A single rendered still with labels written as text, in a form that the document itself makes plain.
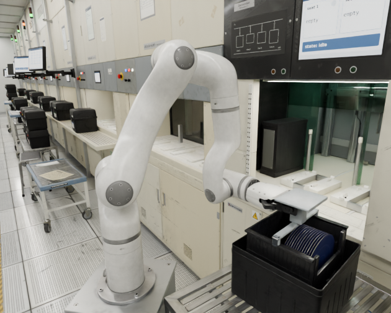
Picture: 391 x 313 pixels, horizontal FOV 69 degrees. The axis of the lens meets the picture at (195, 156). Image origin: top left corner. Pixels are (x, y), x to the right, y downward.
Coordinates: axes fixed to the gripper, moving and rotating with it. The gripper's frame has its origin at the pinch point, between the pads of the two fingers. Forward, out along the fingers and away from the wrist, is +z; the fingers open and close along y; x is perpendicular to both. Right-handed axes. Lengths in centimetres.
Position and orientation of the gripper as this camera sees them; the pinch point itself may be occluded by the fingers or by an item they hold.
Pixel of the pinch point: (297, 205)
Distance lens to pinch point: 87.5
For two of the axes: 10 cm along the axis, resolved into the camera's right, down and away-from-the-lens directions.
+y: -7.3, 2.0, -6.5
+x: -0.2, -9.6, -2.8
